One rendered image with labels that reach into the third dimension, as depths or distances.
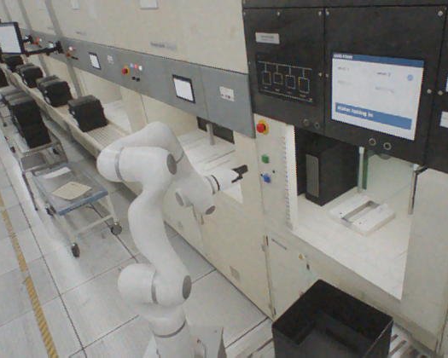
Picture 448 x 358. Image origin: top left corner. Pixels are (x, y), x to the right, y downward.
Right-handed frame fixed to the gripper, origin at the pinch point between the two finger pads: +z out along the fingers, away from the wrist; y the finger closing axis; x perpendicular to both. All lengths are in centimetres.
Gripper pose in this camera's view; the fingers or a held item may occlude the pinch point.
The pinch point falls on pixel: (242, 169)
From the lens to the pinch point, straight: 158.8
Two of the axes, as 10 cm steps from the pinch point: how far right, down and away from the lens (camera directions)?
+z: 8.1, -3.9, 4.4
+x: -1.4, -8.5, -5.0
